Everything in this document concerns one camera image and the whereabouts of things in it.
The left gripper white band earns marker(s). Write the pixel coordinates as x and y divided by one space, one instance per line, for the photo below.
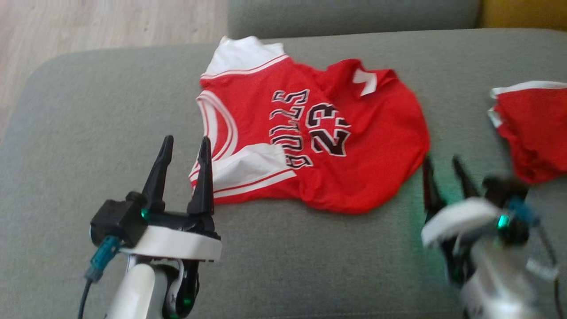
177 243

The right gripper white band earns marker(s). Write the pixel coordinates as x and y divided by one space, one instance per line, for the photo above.
460 217

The red basketball jersey white trim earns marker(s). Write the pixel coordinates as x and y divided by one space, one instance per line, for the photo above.
354 168

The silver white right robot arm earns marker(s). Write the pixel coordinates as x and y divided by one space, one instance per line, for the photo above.
496 274

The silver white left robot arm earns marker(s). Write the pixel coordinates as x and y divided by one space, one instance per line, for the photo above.
133 288

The red shorts white trim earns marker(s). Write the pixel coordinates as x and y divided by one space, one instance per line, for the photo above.
536 128

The grey fabric sofa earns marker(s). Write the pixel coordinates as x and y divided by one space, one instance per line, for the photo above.
66 110

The yellow cushion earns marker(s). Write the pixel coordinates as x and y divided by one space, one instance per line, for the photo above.
522 13

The grey sofa back cushion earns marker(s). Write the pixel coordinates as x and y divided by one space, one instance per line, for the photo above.
354 17

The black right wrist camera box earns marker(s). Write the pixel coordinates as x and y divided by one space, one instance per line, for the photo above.
509 190

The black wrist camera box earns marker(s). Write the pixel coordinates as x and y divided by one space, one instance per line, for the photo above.
117 219
509 190

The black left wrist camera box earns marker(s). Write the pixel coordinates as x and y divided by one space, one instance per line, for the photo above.
117 219

